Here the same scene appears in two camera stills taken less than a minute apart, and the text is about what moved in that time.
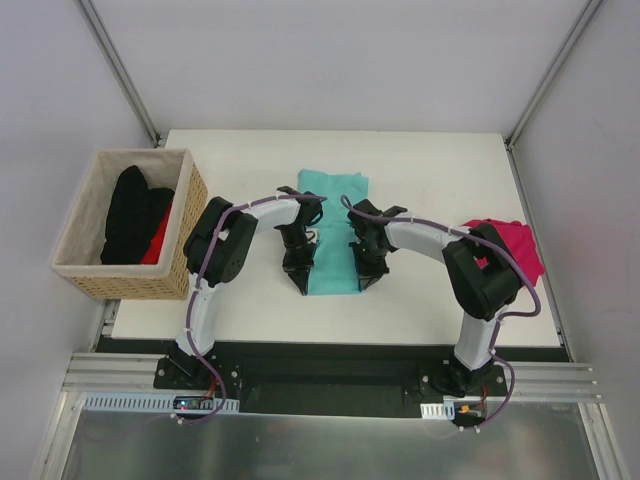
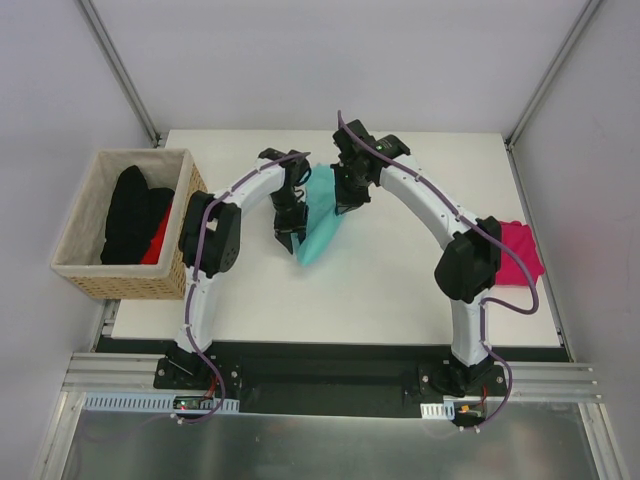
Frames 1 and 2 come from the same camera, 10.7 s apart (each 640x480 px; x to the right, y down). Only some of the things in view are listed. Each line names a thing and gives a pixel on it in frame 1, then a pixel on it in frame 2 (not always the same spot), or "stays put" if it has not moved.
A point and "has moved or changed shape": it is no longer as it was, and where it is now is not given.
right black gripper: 370,265 to 350,195
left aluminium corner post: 119,71 stays put
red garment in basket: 153,252 stays put
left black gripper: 298,263 to 290,226
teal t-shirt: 333,270 has moved or changed shape
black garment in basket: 134,215 stays put
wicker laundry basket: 126,235 stays put
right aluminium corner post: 570,46 stays put
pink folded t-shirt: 519,242 stays put
